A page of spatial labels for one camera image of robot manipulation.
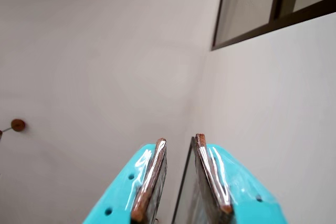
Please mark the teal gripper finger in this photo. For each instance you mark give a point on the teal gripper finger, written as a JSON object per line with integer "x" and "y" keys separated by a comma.
{"x": 241, "y": 197}
{"x": 123, "y": 190}

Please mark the black framed picture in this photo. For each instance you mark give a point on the black framed picture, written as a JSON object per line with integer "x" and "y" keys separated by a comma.
{"x": 190, "y": 200}

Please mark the dark framed window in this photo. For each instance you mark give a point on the dark framed window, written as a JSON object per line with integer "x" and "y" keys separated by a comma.
{"x": 262, "y": 28}

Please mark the round wooden wall knob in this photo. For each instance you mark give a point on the round wooden wall knob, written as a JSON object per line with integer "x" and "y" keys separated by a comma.
{"x": 18, "y": 124}

